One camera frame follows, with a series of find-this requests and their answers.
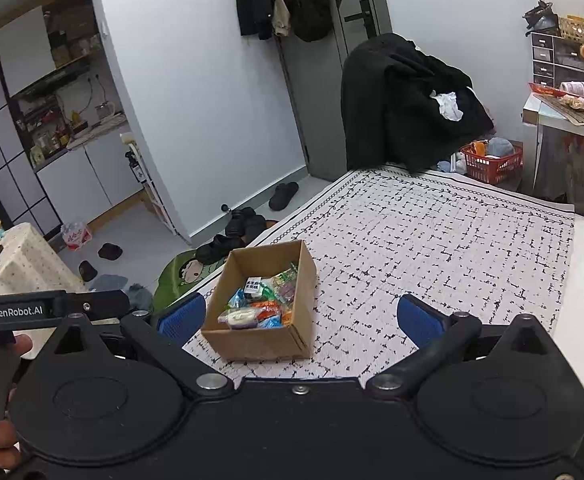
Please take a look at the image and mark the white kitchen cabinet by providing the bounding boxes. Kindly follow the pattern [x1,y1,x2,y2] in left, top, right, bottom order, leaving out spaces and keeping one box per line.
[34,115,145,239]

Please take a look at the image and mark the wicker basket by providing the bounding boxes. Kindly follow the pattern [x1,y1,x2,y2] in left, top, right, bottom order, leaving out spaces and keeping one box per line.
[558,15,584,45]

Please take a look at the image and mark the white printed cloth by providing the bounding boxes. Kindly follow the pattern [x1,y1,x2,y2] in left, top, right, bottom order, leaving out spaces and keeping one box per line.
[182,167,576,379]

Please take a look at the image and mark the red white plastic bag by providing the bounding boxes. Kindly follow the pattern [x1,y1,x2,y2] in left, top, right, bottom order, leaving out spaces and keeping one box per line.
[62,220,93,251]

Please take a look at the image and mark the long white snack packet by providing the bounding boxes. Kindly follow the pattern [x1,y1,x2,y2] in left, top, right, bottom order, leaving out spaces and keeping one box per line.
[218,308,259,331]

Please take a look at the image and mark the grey door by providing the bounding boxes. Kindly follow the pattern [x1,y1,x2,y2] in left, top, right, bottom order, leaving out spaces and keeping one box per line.
[277,0,393,181]

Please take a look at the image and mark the bright green snack packet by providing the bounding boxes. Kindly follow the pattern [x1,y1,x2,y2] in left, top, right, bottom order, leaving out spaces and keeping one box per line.
[267,269,299,295]

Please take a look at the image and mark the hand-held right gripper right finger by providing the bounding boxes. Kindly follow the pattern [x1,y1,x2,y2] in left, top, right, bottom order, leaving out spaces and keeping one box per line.
[366,294,556,402]

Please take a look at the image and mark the brown cardboard box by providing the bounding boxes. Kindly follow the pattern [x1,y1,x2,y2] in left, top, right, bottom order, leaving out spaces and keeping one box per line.
[201,240,318,362]

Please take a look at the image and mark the black coat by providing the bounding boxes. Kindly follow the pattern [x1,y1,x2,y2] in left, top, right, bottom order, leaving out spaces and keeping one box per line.
[341,32,496,174]

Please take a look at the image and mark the black shoe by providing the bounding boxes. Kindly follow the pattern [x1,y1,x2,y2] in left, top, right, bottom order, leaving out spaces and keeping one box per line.
[244,215,268,244]
[224,206,258,236]
[195,235,245,265]

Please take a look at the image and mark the grey drawer organizer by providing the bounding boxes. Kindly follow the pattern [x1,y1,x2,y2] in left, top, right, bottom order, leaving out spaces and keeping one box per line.
[529,31,584,89]

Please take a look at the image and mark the black door handle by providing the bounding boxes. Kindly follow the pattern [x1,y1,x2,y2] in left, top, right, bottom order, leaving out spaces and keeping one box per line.
[344,0,373,24]

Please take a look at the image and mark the red plastic basket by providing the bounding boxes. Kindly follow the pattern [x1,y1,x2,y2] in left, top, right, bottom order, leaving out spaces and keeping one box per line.
[460,141,524,186]

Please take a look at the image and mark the beige dotted cloth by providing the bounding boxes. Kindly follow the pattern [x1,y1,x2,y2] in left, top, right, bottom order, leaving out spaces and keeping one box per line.
[0,222,90,302]

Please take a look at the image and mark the white desk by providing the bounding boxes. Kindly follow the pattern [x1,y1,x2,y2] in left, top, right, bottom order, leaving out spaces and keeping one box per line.
[522,91,584,222]

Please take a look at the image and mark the green leaf rug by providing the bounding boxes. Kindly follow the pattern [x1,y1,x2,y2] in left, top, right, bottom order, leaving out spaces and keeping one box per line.
[152,250,233,314]

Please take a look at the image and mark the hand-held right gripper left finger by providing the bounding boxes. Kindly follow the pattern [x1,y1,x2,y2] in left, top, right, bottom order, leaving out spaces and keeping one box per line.
[46,292,236,402]

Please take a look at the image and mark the hanging dark clothes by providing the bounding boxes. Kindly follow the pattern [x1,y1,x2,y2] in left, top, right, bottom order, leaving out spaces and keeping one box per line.
[236,0,333,44]

